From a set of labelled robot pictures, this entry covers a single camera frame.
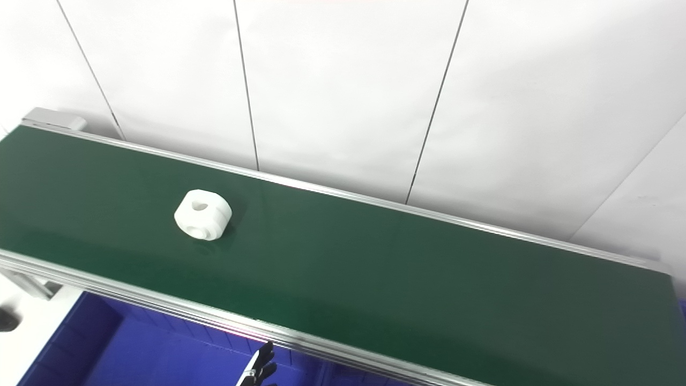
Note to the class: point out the grey conveyor end cap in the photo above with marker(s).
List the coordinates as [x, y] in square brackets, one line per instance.
[53, 119]

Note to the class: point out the grey conveyor support leg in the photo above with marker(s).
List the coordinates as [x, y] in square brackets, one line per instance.
[32, 285]

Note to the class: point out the white round plastic part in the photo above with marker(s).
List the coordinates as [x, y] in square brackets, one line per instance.
[203, 215]

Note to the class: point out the black plastic part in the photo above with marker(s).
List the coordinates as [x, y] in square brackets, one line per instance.
[8, 320]

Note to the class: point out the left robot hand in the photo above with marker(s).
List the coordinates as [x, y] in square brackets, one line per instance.
[261, 370]

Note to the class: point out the green conveyor belt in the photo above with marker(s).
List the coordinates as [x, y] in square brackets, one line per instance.
[161, 308]
[375, 268]

